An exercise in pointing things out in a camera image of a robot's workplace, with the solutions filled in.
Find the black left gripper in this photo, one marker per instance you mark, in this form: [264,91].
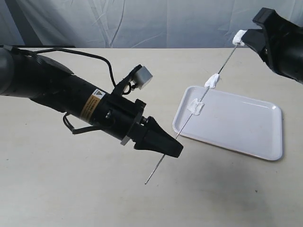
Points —
[122,118]

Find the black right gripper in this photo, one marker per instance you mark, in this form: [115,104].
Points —
[279,44]

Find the white cotton piece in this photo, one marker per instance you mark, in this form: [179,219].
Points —
[195,107]
[237,40]
[212,81]

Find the thin metal skewer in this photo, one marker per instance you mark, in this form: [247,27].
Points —
[188,118]

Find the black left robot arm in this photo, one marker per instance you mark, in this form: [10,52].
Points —
[32,75]

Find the white plastic tray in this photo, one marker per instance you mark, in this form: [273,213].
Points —
[238,123]

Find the white backdrop curtain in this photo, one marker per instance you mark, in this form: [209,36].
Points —
[133,23]

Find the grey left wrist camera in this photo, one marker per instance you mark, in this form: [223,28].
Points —
[140,76]

